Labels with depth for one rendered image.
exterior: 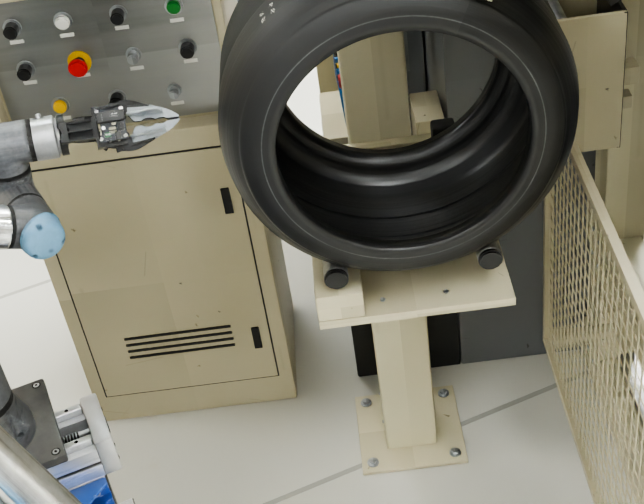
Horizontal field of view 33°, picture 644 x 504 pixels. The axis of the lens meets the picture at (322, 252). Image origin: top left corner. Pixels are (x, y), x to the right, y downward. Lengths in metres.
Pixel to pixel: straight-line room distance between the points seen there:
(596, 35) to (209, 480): 1.50
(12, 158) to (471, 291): 0.86
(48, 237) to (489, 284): 0.81
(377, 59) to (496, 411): 1.16
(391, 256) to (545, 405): 1.16
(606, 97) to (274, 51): 0.77
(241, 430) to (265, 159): 1.34
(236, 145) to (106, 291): 1.08
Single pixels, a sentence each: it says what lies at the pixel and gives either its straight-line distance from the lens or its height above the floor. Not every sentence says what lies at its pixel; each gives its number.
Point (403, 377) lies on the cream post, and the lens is 2.66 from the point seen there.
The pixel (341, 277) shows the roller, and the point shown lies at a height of 0.91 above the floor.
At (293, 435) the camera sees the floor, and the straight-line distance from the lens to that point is 2.93.
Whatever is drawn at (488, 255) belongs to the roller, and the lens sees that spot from 1.96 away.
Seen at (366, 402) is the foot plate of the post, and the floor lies 0.02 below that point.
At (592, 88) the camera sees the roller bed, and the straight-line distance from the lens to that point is 2.17.
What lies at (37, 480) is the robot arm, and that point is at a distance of 1.43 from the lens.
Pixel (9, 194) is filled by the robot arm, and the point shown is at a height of 1.14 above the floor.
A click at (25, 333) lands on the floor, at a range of 3.48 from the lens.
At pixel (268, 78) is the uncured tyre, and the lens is 1.68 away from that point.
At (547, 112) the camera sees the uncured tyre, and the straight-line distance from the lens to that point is 1.77.
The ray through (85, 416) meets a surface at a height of 0.67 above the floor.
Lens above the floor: 2.15
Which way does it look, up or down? 38 degrees down
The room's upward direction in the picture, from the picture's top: 9 degrees counter-clockwise
